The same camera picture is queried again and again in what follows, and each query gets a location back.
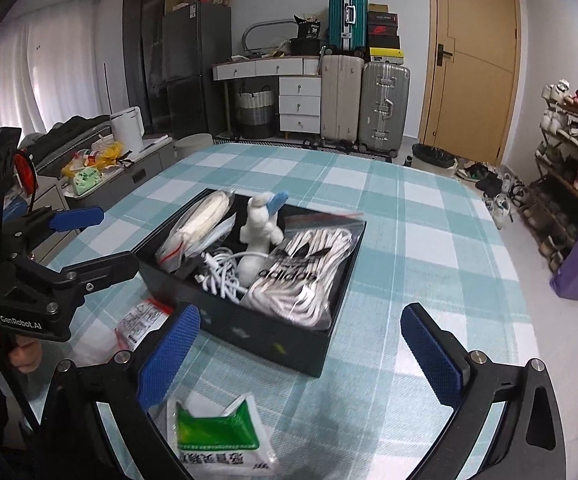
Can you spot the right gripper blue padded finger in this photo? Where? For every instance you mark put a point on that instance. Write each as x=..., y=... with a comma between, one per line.
x=528, y=441
x=75, y=444

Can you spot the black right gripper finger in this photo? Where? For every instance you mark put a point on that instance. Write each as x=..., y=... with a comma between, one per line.
x=84, y=278

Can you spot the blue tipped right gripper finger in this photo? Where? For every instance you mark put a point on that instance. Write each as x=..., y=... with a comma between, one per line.
x=76, y=218

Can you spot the green white medicine packet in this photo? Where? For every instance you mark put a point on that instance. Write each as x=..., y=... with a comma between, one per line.
x=232, y=443

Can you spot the white plush toy blue tips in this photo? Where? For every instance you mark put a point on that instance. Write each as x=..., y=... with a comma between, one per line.
x=259, y=233

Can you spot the person's left hand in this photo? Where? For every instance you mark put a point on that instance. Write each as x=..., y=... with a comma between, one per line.
x=26, y=354

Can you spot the grey low cabinet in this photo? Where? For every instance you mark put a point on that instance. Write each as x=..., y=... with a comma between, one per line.
x=115, y=184

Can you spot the plaid teal tablecloth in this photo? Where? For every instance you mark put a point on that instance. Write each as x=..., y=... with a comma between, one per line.
x=371, y=414

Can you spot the white appliance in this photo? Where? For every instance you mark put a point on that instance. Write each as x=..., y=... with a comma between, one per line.
x=128, y=129

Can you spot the black cardboard box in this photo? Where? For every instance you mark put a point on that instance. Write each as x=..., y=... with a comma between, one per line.
x=269, y=338

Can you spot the white curtain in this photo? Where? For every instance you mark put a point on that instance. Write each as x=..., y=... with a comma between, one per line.
x=47, y=67

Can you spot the shoe rack with shoes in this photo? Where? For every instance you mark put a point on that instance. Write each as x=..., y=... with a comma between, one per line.
x=550, y=203

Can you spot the woven laundry basket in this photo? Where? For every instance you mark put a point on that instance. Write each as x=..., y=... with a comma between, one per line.
x=255, y=113

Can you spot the black refrigerator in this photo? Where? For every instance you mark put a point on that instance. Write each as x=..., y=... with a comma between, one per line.
x=195, y=39

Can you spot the dark tall wardrobe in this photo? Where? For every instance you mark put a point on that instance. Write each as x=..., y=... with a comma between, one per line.
x=143, y=50

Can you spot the wooden door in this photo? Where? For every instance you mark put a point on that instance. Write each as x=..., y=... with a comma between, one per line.
x=472, y=77

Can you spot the silver suitcase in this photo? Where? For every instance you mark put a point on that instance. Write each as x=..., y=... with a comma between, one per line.
x=383, y=108

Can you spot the white drawer desk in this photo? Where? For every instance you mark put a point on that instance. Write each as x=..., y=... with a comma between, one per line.
x=295, y=80

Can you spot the beige suitcase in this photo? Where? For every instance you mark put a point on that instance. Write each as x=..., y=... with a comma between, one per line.
x=341, y=86

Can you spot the stack of shoe boxes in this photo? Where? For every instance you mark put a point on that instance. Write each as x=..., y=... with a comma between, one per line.
x=383, y=36

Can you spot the teal suitcase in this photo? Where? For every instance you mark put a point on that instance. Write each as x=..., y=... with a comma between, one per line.
x=347, y=26

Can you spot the bagged white rope adidas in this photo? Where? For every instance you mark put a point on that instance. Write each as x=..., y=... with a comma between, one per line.
x=296, y=281

